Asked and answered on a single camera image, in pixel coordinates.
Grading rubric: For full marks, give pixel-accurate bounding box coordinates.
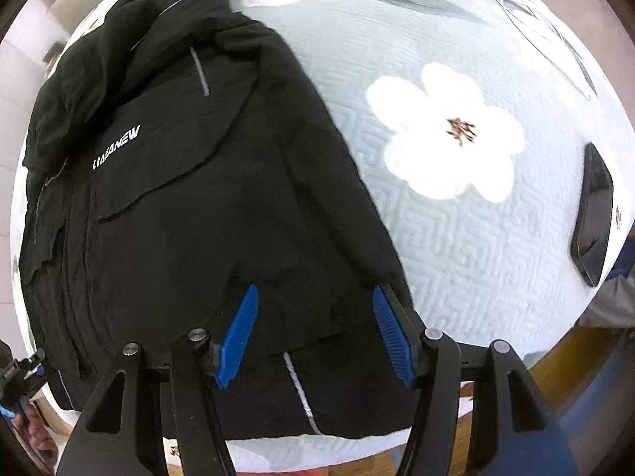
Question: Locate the floral green bed sheet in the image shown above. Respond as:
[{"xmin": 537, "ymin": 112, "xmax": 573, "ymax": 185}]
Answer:
[{"xmin": 10, "ymin": 0, "xmax": 631, "ymax": 472}]

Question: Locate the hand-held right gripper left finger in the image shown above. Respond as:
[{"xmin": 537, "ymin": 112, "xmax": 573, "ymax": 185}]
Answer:
[{"xmin": 54, "ymin": 282, "xmax": 260, "ymax": 476}]

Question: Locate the grey cloth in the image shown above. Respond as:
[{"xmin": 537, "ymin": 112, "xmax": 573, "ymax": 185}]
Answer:
[{"xmin": 580, "ymin": 273, "xmax": 635, "ymax": 329}]

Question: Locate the person's left hand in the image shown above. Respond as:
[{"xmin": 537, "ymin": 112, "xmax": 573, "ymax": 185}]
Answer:
[{"xmin": 12, "ymin": 399, "xmax": 56, "ymax": 459}]

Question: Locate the black hooded jacket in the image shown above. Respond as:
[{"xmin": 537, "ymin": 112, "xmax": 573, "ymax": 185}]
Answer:
[{"xmin": 20, "ymin": 0, "xmax": 415, "ymax": 440}]

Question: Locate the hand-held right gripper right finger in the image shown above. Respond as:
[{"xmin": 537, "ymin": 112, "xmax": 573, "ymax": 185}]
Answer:
[{"xmin": 372, "ymin": 285, "xmax": 579, "ymax": 476}]

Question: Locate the black smartphone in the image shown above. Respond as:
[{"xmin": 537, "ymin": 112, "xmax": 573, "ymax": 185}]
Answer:
[{"xmin": 570, "ymin": 143, "xmax": 614, "ymax": 287}]

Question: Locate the white charging cable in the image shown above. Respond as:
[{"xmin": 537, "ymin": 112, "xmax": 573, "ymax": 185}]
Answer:
[{"xmin": 496, "ymin": 0, "xmax": 598, "ymax": 100}]

